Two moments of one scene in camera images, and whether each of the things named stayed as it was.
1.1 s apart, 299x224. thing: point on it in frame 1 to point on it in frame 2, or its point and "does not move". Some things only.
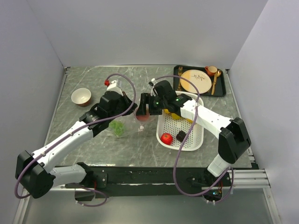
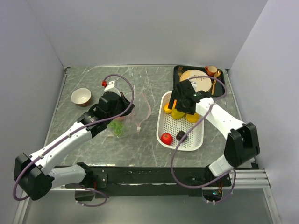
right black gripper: [146, 98] to [175, 96]
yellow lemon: [175, 116] does not move
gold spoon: [217, 74] does not move
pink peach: [143, 117] to [120, 118]
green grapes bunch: [117, 127] does not move
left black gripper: [126, 100] does not move
